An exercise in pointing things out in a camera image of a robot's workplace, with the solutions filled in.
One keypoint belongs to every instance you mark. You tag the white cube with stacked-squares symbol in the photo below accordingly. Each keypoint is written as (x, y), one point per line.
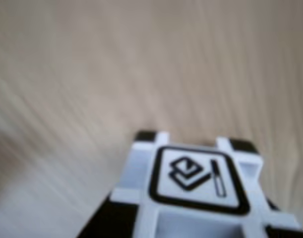
(191, 178)

